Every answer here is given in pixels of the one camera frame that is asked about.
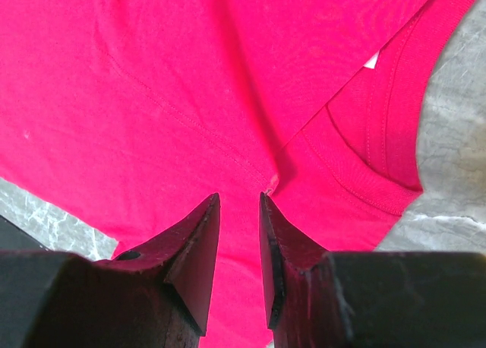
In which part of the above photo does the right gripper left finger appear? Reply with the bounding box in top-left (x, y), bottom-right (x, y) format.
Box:
top-left (90, 193), bottom-right (220, 347)

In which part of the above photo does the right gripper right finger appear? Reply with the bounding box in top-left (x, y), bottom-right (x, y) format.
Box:
top-left (259, 194), bottom-right (351, 347)

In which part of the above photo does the pink t shirt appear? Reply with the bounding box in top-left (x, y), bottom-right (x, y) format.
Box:
top-left (1, 0), bottom-right (476, 347)

